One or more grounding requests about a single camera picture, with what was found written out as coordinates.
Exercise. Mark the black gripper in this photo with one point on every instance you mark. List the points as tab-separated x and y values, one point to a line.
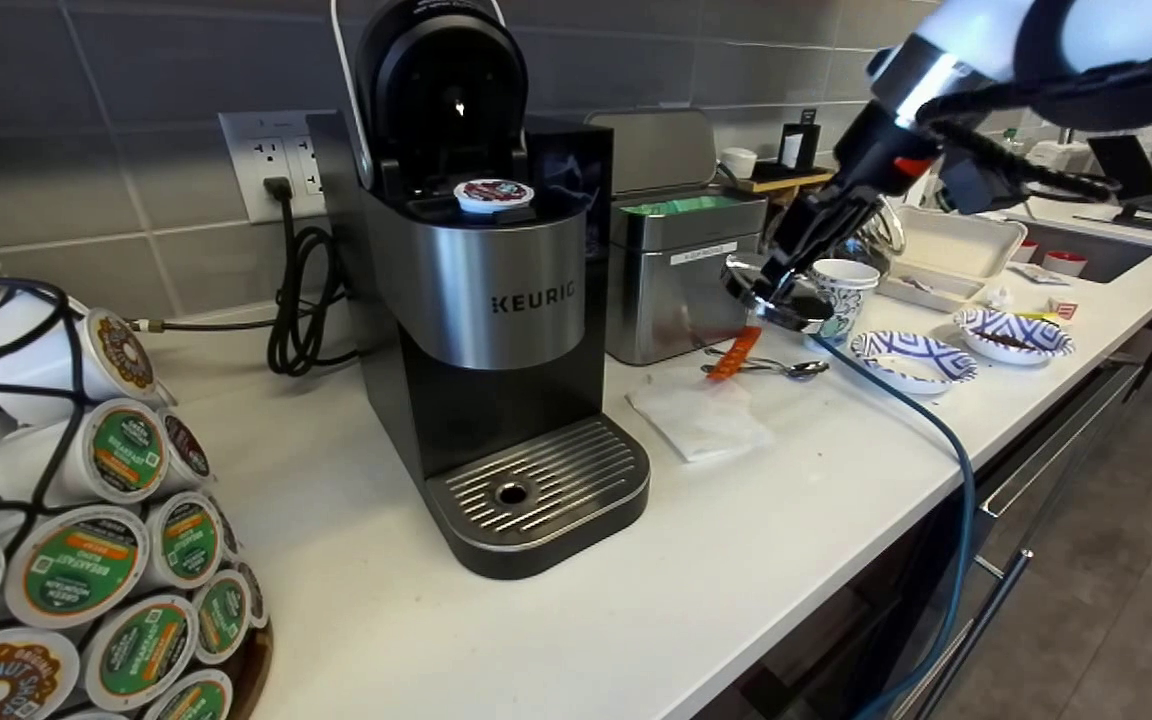
878	160

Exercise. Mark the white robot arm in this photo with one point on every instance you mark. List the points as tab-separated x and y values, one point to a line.
1000	41

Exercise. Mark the white takeout container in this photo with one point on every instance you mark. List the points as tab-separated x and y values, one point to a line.
957	244

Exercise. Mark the green lid coffee pod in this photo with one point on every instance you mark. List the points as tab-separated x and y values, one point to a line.
187	543
193	702
258	598
136	654
126	452
223	617
77	570

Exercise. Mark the dark red lid coffee pod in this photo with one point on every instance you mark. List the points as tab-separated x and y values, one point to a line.
187	450

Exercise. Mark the patterned paper cup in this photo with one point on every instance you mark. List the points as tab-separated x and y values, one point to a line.
859	287

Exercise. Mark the wooden holder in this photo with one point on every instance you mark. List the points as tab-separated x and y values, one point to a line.
789	183

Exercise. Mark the black bottle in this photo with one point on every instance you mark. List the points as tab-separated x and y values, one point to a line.
799	140

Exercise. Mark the small white cup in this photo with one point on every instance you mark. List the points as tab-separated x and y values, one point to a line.
738	164

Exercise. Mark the metal spoon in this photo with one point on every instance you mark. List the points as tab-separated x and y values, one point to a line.
803	367

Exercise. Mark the silver metal tin box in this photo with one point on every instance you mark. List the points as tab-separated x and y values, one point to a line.
679	300

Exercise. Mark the grey metal box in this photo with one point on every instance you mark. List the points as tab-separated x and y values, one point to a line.
659	154

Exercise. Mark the white paper napkin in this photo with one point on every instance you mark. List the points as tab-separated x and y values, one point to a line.
699	423

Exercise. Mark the sink basin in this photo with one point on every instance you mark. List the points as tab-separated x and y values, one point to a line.
1098	252

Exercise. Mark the black laptop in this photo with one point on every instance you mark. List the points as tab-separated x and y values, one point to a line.
1121	169

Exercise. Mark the Keurig coffee maker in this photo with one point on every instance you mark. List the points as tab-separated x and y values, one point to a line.
498	294

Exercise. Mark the white pod in coffee maker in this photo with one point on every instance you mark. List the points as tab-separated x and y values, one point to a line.
494	199

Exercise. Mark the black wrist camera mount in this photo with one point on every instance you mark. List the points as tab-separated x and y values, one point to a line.
989	175

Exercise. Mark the white wall outlet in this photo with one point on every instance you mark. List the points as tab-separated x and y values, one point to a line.
251	146

